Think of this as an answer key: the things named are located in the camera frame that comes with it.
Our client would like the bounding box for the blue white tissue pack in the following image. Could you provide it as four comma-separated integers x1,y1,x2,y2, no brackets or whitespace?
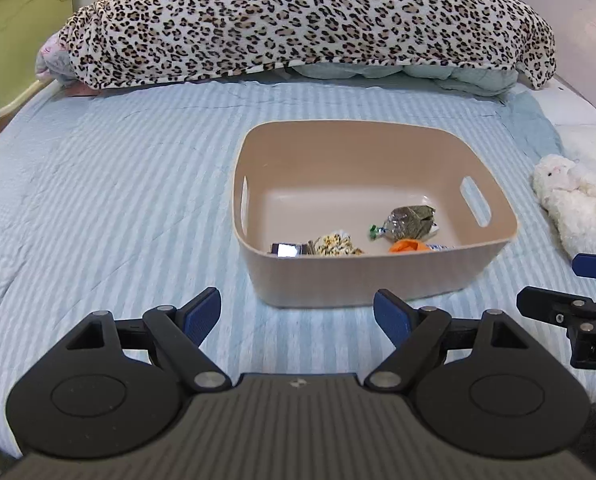
426,244,453,252

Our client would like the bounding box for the clear bag of dried herbs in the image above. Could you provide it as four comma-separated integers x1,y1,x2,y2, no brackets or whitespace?
368,205,439,242

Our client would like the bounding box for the floral yellow scrunchie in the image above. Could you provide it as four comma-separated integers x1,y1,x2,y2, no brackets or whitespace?
311,230,363,257

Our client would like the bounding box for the black cube box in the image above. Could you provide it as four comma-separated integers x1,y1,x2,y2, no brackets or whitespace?
271,243,313,258

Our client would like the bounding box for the white plush toy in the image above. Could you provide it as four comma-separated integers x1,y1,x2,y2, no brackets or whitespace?
531,154,596,258

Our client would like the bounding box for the beige plastic storage basket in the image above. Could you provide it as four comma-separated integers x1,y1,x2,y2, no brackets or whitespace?
232,120,517,308

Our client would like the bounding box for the teal quilted comforter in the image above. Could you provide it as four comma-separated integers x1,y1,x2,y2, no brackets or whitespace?
292,63,518,98

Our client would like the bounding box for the pink floral pillow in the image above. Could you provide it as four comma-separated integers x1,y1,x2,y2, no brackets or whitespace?
35,32,76,87

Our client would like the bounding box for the leopard print blanket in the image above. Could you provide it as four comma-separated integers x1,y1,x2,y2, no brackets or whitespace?
59,0,556,90

